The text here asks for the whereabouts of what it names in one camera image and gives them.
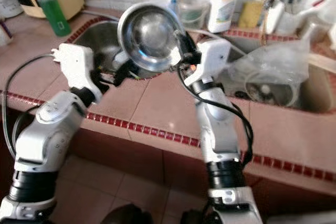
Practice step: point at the black robot foot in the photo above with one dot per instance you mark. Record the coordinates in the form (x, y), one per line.
(126, 216)
(195, 217)

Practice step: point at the round steel basin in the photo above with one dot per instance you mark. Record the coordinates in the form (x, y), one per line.
(149, 38)

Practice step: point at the black robot left foot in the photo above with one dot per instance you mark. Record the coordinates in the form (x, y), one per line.
(126, 216)

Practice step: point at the white printed mug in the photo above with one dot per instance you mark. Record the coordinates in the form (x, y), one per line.
(4, 32)

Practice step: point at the large yellow sponge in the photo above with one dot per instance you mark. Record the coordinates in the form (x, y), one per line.
(250, 14)

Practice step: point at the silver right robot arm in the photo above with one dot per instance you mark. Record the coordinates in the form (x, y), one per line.
(218, 140)

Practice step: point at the black robot right foot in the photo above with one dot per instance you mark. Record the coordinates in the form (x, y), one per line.
(195, 217)

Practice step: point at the green liquid bottle blue cap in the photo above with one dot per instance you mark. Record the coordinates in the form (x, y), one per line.
(58, 18)

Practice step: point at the stainless steel sink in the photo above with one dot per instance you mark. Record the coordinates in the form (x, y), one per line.
(307, 103)
(100, 32)

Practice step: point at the clear plastic bag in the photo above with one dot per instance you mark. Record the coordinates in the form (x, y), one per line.
(268, 59)

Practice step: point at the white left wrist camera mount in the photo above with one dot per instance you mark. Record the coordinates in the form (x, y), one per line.
(76, 66)

